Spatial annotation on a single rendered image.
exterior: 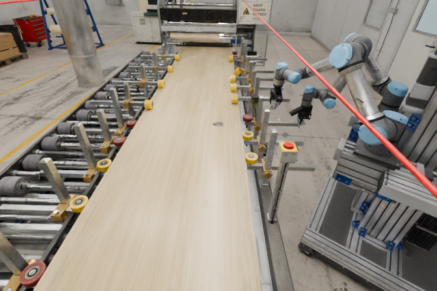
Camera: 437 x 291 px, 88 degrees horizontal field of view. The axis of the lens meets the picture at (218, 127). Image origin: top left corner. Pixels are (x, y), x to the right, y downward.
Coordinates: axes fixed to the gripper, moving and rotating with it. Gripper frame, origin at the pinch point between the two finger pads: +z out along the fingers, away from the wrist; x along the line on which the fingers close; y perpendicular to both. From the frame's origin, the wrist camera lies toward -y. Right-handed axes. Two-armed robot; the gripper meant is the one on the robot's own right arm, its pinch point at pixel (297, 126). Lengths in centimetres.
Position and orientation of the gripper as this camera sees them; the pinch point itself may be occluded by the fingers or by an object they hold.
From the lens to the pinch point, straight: 199.7
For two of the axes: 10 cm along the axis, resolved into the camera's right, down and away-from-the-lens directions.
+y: 10.0, 0.3, -0.1
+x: 0.2, -5.4, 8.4
